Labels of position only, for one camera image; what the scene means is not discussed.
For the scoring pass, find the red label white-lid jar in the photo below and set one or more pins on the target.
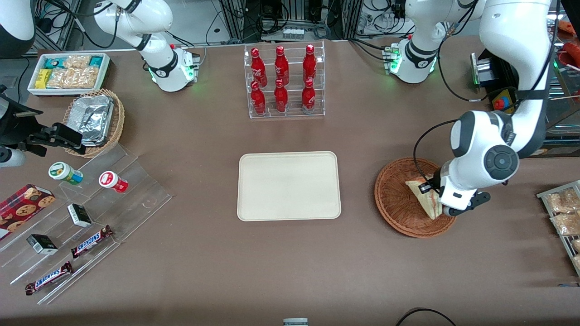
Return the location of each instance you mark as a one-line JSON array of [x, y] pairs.
[[111, 181]]

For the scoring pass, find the clear bag of crackers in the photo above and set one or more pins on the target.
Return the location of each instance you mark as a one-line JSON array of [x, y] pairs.
[[72, 78], [77, 61]]

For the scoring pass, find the red chocolate chip cookie box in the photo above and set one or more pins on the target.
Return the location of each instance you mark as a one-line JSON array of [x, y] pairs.
[[22, 208]]

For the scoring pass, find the Snickers chocolate bar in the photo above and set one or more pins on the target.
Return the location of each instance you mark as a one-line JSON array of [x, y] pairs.
[[90, 242], [47, 278]]

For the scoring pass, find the silver control box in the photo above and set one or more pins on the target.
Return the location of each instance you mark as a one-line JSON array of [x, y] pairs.
[[482, 68]]

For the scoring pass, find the tray of packaged snacks right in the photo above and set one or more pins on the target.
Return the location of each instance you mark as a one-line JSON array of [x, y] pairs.
[[543, 199]]

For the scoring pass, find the white snack bin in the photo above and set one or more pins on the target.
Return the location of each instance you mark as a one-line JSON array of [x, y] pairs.
[[34, 88]]

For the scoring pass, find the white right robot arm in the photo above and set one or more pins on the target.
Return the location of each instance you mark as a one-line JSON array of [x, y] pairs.
[[158, 18]]

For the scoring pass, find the grey object at table edge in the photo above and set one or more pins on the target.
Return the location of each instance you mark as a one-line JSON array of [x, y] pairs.
[[295, 322]]

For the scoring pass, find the yellow emergency stop button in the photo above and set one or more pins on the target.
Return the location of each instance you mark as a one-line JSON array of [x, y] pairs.
[[500, 102]]

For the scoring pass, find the yellow snack package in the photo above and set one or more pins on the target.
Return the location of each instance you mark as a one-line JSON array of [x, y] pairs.
[[43, 78]]

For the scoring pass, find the clear bag of nut snacks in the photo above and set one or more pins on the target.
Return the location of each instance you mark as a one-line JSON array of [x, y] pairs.
[[562, 201], [566, 224]]

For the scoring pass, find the cream rectangular tray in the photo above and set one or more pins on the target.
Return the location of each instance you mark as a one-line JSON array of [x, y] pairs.
[[289, 185]]

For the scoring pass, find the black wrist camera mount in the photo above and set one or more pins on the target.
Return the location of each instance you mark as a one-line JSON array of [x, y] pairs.
[[481, 200]]

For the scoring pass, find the teal snack package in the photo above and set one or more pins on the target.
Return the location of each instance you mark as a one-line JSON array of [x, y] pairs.
[[55, 62]]

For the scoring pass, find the clear acrylic bottle rack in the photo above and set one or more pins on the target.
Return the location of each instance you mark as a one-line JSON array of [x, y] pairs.
[[285, 115]]

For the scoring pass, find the clear acrylic tiered shelf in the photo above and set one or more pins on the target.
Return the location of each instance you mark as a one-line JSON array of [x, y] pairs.
[[136, 181]]

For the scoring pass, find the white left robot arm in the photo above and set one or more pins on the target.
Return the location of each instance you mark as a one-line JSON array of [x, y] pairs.
[[512, 27]]

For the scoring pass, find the triangular sandwich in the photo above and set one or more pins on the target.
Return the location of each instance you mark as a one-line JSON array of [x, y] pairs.
[[423, 201]]

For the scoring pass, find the green label white-lid jar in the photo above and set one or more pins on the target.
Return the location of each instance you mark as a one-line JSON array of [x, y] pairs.
[[63, 173]]

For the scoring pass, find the stacked aluminium foil containers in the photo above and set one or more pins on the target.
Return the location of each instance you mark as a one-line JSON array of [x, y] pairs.
[[93, 117]]

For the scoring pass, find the white power strip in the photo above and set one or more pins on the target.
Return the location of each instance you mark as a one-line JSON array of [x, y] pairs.
[[293, 33]]

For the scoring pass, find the small black carton box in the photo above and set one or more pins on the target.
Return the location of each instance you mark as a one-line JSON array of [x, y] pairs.
[[41, 244], [79, 215]]

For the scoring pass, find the brown round wicker basket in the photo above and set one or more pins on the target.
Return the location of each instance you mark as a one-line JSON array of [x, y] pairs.
[[394, 199]]

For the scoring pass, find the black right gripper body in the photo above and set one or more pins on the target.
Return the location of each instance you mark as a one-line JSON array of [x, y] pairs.
[[14, 128]]

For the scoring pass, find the light wicker basket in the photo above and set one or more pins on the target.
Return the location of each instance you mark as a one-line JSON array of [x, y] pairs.
[[118, 117]]

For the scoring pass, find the red cola bottle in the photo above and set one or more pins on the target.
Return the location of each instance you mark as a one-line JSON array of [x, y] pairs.
[[308, 96], [281, 97], [281, 65], [309, 63], [258, 99], [258, 68]]

